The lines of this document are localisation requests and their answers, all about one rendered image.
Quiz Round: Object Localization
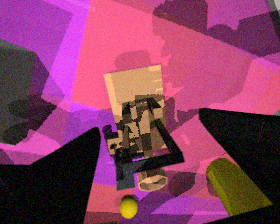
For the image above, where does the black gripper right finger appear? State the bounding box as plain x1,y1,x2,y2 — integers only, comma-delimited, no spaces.
198,108,280,204

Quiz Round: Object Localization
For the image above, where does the yellow ball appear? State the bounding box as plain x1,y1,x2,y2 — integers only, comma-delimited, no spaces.
120,196,138,219

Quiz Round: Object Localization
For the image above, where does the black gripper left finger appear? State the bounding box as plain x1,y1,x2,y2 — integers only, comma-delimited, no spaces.
0,127,101,224

